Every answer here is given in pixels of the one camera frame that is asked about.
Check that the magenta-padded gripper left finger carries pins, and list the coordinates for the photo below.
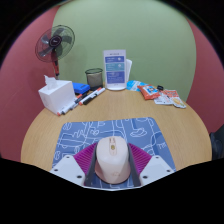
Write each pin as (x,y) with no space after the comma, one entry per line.
(73,166)

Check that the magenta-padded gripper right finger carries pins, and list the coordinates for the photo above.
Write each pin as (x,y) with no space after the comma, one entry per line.
(151,166)

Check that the cream white computer mouse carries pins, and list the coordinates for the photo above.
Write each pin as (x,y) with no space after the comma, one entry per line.
(112,160)

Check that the blue patterned mouse pad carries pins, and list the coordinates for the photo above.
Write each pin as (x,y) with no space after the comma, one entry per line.
(86,135)

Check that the white whiteboard marker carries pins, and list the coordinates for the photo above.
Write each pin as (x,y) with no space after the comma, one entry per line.
(66,108)
(92,96)
(80,100)

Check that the white orange snack packet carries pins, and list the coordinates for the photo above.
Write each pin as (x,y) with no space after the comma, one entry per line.
(178,102)
(164,97)

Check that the white tissue box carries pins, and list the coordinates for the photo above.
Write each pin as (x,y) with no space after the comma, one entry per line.
(56,96)

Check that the blue whiteboard eraser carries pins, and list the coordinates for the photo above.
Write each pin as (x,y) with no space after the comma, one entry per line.
(81,88)

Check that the light blue packet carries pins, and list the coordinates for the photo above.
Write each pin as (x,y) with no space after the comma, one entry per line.
(132,85)

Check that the black mesh pen cup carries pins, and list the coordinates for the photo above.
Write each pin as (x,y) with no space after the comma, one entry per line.
(94,79)

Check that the acrylic sign stand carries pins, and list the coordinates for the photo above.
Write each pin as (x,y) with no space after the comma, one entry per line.
(114,70)

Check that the red black standing fan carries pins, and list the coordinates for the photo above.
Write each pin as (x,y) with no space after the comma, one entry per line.
(55,42)

